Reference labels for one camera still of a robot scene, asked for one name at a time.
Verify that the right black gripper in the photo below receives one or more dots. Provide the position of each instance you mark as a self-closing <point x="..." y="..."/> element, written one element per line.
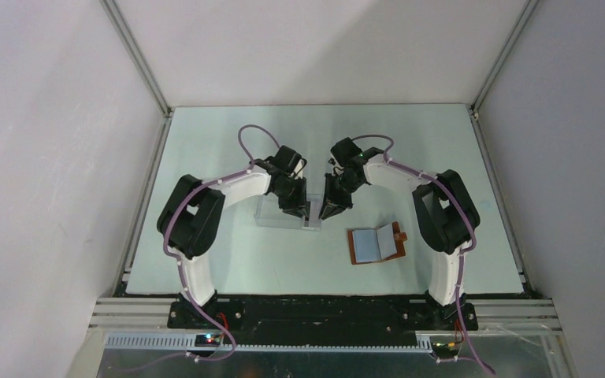
<point x="332" y="204"/>

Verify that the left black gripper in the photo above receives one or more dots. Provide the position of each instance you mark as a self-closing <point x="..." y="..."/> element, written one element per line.
<point x="298" y="205"/>

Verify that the clear plastic card box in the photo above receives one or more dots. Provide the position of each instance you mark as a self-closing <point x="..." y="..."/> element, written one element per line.
<point x="268" y="214"/>

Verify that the brown leather card holder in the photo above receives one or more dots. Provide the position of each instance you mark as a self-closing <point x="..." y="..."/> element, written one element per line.
<point x="376" y="245"/>

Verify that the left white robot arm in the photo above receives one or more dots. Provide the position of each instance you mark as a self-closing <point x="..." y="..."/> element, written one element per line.
<point x="191" y="216"/>

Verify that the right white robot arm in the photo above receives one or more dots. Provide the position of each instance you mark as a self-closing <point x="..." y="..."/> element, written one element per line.
<point x="446" y="215"/>

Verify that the left circuit board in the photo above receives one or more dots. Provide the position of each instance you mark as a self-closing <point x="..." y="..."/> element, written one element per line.
<point x="208" y="340"/>

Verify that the circuit board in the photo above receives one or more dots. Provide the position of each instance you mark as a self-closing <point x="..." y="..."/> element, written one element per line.
<point x="452" y="345"/>
<point x="208" y="340"/>

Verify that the right circuit board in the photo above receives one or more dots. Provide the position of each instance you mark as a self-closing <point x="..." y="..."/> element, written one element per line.
<point x="452" y="345"/>

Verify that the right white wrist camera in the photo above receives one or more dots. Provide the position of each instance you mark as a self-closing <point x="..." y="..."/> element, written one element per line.
<point x="335" y="168"/>

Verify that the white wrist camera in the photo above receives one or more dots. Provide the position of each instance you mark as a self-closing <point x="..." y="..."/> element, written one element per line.
<point x="335" y="168"/>
<point x="299" y="168"/>

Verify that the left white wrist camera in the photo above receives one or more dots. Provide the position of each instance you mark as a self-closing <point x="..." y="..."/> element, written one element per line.
<point x="299" y="168"/>

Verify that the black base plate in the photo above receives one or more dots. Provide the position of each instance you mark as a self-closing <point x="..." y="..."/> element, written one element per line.
<point x="323" y="320"/>

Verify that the aluminium frame rail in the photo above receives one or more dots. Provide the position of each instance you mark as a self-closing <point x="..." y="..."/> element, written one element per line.
<point x="142" y="322"/>

